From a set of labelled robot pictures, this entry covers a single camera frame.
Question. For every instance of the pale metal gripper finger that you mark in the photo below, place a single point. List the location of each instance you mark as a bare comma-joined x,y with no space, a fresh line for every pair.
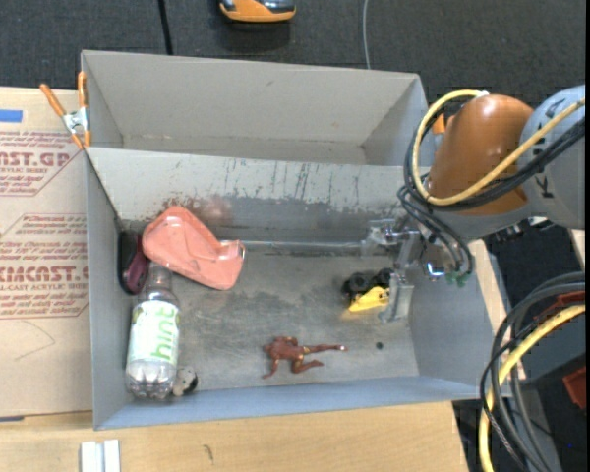
392,308
406,303

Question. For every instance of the yellow toy vehicle black wheels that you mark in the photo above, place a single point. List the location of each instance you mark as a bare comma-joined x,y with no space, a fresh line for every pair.
369,300

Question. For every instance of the grey metal bin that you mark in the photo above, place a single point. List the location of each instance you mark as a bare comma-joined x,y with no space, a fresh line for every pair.
285,312

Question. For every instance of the red-brown toy figure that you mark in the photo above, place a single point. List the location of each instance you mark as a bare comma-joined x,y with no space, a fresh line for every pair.
287,354

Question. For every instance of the white and black toy animal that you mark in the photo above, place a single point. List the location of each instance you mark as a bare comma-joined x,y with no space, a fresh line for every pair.
187,380

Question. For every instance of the clear plastic bottle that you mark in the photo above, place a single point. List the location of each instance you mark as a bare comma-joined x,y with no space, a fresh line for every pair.
155,342

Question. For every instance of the dark maroon rounded object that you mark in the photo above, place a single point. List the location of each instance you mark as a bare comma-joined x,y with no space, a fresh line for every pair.
130,263

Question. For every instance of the brown cardboard board red print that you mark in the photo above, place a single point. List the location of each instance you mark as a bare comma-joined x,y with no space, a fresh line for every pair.
39,342

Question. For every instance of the black cylinder on white bracket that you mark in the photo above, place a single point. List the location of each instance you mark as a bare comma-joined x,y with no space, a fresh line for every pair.
433,270

